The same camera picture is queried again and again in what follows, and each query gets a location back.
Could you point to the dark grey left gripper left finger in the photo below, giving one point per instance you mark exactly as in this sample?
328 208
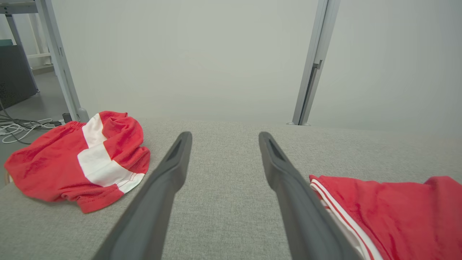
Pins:
155 209

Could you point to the red shorts white stripe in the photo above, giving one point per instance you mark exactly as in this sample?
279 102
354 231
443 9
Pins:
47 169

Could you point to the black power adapter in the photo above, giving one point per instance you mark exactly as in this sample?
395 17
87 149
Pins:
66 118

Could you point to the grey metal table frame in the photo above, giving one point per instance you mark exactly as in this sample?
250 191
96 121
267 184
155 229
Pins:
18 7

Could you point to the grey metal table leg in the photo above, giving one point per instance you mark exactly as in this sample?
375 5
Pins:
57 54

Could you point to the grey partition post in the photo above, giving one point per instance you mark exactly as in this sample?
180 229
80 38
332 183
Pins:
317 54

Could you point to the white shelf frame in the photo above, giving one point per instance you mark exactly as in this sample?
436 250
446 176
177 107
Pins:
38 56

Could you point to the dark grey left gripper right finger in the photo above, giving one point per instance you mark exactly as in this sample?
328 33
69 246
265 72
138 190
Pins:
303 216

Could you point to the dark grey cabinet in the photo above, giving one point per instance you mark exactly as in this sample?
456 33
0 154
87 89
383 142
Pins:
14 76

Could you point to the red Bulls 23 jersey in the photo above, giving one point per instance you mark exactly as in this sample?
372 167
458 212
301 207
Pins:
404 216

